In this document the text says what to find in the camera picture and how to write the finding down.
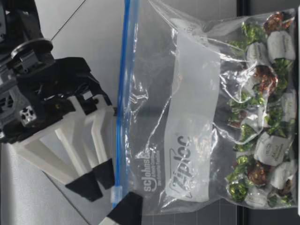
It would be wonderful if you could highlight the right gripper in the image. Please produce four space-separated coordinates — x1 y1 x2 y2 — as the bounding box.
0 56 113 144

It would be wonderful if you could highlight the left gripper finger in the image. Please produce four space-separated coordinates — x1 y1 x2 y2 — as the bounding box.
98 191 144 225

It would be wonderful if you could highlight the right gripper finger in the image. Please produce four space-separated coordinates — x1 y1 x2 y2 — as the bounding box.
67 95 116 190
13 127 104 203

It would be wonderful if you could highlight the clear zip bag with candies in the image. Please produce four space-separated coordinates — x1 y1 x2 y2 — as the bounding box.
110 0 300 215

